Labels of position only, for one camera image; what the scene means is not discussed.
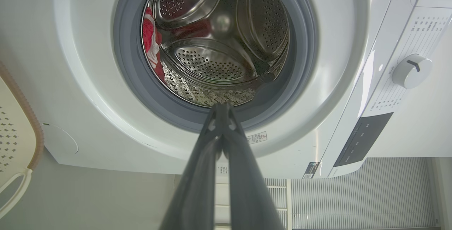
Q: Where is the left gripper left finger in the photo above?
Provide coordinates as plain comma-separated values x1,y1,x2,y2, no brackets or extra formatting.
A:
159,104,224,230

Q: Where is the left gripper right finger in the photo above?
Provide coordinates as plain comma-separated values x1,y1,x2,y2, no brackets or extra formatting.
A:
223,104,285,230

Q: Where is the red garment with white stripes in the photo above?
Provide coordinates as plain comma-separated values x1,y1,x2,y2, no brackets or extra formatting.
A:
142,7,167,83

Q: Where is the stainless steel washing machine drum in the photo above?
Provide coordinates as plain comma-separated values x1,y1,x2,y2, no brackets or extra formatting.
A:
141,0,291,108

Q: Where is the black washer display panel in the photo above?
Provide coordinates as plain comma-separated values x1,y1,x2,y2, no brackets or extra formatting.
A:
333,112,394,168

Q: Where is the cream laundry basket brown rim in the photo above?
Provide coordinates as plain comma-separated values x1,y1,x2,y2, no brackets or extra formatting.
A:
0,60,45,220

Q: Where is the small white text sticker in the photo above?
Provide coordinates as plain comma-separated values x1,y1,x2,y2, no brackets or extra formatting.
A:
216,162,230,177

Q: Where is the grey warning sticker red triangle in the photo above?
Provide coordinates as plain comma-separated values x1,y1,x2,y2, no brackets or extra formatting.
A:
246,131,268,145

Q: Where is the black QR code sticker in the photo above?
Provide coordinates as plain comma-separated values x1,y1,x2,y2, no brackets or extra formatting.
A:
302,161,320,179

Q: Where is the round white filter cover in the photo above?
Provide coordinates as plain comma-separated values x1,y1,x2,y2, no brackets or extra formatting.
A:
42,123,79,155

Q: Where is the grey rubber door gasket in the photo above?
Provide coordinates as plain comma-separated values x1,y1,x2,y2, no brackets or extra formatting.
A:
113,0,318,134

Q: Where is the white front-load washing machine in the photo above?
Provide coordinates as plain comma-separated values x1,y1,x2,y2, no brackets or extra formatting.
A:
42,0,452,179

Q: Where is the white round control knob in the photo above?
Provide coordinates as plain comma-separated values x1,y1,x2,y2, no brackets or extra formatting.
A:
392,54,433,89

